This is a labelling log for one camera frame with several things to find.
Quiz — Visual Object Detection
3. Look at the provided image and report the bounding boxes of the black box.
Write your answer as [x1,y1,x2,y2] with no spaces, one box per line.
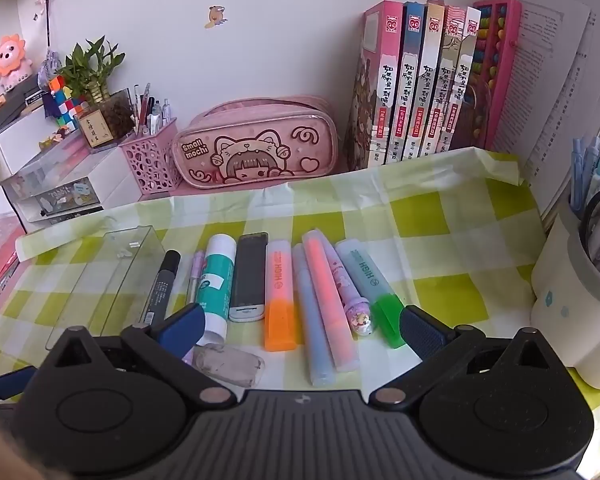
[0,74,51,141]

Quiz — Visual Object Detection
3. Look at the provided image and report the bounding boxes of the thin lilac pen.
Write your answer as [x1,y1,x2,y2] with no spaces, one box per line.
[182,250,207,361]

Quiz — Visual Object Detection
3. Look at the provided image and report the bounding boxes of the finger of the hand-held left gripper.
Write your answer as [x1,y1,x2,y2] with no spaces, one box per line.
[0,365,38,409]

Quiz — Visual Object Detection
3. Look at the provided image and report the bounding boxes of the pink spine comic book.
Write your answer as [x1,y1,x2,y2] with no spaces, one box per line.
[346,1,406,174]

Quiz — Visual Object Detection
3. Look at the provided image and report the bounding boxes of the blue spine comic book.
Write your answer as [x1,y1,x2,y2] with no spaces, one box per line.
[390,2,426,161]

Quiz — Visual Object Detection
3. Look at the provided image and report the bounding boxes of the coral pink highlighter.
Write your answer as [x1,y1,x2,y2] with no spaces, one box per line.
[301,229,362,374]

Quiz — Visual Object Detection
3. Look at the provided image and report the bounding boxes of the green checked tablecloth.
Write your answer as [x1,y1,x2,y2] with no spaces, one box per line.
[0,147,600,480]

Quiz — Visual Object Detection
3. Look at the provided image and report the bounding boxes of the lucky bamboo in glass pot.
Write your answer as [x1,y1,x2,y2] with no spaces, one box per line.
[55,36,135,155]

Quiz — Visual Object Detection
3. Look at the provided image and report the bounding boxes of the brown animal wall sticker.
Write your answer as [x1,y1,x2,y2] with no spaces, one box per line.
[205,5,229,29]

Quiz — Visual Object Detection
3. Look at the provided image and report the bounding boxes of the printed paper sheets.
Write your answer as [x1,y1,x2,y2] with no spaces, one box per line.
[495,0,600,222]

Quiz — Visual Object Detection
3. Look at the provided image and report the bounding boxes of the clear plastic storage box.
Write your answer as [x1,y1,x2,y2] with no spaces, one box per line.
[2,146,106,202]

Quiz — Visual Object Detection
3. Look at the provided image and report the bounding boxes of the colourful twist cube puzzle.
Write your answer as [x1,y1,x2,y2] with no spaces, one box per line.
[42,74,89,134]

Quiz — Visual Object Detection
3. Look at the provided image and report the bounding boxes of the black marker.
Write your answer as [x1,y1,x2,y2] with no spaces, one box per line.
[141,250,182,329]

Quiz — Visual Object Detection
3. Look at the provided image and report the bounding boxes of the blue-grey highlighter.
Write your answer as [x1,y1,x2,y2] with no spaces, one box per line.
[292,244,337,387]

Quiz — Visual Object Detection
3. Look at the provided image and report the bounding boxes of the bunch of pastel pens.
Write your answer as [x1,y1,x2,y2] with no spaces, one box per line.
[570,135,600,262]

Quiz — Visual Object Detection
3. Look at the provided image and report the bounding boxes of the white cup pen holder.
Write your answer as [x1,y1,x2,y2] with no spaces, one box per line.
[530,207,600,391]

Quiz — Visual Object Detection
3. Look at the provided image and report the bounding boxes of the pink perforated pen holder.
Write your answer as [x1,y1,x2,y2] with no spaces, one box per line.
[119,119,179,197]

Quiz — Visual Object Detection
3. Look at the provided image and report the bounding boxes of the green highlighter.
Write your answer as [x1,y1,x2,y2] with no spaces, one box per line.
[336,240,406,350]

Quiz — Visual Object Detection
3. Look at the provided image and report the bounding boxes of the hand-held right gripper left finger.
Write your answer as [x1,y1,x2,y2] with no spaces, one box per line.
[35,304,236,407]

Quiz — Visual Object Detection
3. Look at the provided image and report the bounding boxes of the grey correction tape dispenser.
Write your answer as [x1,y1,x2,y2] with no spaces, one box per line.
[228,232,270,322]

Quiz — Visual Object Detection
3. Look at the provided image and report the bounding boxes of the purple bead-cap pen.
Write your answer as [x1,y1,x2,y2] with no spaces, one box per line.
[325,247,376,339]

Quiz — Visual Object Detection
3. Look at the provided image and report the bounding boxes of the pink lion toy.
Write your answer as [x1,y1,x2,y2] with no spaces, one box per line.
[0,34,36,92]

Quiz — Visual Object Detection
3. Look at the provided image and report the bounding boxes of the purple hanging sachet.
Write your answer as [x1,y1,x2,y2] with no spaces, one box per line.
[32,0,64,89]

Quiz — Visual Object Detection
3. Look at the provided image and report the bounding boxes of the white desktop drawer organizer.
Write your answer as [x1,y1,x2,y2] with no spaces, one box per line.
[0,132,144,234]

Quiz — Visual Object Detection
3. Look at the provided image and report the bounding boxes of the pink cartoon pencil case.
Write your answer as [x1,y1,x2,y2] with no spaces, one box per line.
[171,96,340,190]

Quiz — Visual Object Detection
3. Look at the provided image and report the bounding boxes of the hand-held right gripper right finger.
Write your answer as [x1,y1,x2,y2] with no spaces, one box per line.
[370,305,563,407]

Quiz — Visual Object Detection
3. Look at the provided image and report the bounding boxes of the white teal glue stick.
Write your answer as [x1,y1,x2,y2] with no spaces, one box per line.
[195,235,237,349]

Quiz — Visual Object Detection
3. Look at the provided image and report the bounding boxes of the orange highlighter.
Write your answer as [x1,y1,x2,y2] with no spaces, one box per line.
[264,240,301,352]

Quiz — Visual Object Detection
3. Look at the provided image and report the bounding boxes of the white eraser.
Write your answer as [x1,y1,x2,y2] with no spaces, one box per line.
[192,345,266,389]

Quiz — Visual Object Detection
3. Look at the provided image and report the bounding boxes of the small yellow toy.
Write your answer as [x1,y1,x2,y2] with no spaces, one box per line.
[39,130,76,151]

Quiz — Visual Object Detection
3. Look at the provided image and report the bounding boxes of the pink top comic book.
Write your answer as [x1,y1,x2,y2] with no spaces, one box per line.
[447,7,482,151]
[427,5,469,154]

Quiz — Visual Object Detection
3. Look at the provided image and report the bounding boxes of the clear plastic organizer box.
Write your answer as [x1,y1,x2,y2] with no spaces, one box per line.
[45,225,170,355]

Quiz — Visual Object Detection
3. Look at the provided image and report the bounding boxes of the pink abacus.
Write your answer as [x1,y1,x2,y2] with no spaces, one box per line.
[472,0,524,154]

